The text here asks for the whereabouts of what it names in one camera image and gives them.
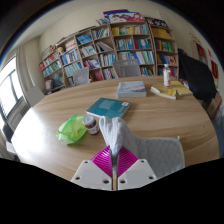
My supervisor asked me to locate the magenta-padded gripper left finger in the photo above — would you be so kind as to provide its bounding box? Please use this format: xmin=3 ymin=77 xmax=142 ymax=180
xmin=70 ymin=145 xmax=115 ymax=192

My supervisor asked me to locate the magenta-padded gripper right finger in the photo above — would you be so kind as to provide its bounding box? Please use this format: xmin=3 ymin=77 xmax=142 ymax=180
xmin=114 ymin=145 xmax=158 ymax=191

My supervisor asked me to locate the white waffle towel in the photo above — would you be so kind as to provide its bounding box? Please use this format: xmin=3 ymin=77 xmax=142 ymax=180
xmin=98 ymin=115 xmax=186 ymax=179

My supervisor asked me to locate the green plastic bag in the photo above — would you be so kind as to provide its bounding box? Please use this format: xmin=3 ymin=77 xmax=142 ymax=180
xmin=55 ymin=114 xmax=88 ymax=146

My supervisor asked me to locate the red jam jar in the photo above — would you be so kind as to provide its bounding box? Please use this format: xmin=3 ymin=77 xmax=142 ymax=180
xmin=82 ymin=115 xmax=100 ymax=136

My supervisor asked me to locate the teal book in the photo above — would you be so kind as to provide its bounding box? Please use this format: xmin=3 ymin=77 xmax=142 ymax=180
xmin=85 ymin=97 xmax=132 ymax=120

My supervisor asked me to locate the grey-blue book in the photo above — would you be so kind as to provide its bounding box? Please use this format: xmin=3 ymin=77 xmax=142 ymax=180
xmin=116 ymin=80 xmax=148 ymax=99

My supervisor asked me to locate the yellow book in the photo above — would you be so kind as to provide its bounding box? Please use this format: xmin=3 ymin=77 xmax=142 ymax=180
xmin=149 ymin=84 xmax=178 ymax=101
xmin=170 ymin=79 xmax=194 ymax=97

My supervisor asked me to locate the grey mesh chair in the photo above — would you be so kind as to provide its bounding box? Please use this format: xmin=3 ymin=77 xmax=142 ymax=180
xmin=113 ymin=59 xmax=142 ymax=79
xmin=72 ymin=67 xmax=91 ymax=87

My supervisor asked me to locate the white plastic bottle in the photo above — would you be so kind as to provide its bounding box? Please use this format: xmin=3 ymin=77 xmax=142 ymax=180
xmin=162 ymin=63 xmax=172 ymax=89

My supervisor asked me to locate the cardboard box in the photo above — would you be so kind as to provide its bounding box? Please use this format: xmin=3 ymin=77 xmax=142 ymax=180
xmin=206 ymin=91 xmax=223 ymax=120

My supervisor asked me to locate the black jacket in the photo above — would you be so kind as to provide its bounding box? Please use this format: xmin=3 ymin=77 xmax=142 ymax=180
xmin=177 ymin=48 xmax=218 ymax=102

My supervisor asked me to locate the window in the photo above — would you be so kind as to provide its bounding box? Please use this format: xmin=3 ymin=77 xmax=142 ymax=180
xmin=0 ymin=56 xmax=26 ymax=122

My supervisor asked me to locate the white curtain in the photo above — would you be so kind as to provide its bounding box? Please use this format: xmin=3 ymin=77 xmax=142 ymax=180
xmin=15 ymin=44 xmax=42 ymax=98

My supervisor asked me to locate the wooden bookshelf unit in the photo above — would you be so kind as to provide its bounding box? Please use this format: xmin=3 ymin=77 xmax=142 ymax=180
xmin=38 ymin=9 xmax=180 ymax=95

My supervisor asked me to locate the red wall poster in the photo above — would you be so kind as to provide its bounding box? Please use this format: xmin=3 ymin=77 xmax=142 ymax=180
xmin=210 ymin=59 xmax=220 ymax=80

